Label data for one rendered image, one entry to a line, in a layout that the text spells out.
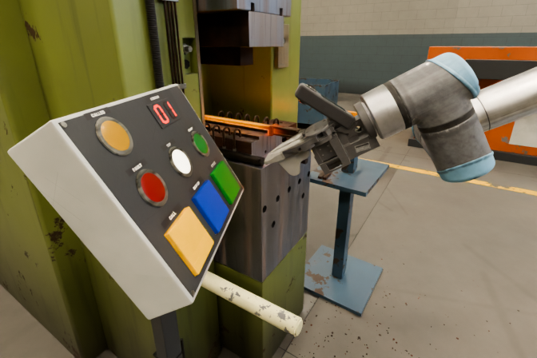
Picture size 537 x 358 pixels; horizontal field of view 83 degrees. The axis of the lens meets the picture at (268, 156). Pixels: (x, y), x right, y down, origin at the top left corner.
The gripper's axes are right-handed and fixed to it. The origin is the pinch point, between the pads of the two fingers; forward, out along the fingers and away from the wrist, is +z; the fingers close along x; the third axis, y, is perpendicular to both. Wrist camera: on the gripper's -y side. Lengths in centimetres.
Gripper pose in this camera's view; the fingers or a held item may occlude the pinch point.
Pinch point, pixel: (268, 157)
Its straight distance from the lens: 60.1
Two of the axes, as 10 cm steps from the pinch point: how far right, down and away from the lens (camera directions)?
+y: 5.0, 8.3, 2.4
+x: 1.2, -3.5, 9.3
